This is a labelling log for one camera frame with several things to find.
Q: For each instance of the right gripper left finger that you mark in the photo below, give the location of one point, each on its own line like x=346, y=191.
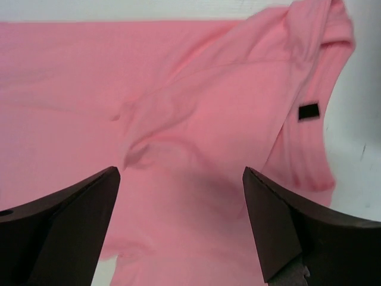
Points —
x=57, y=239

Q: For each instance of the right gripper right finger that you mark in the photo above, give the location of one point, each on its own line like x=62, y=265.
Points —
x=300, y=242

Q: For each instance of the pink t-shirt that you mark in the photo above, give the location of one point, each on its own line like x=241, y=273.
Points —
x=182, y=107

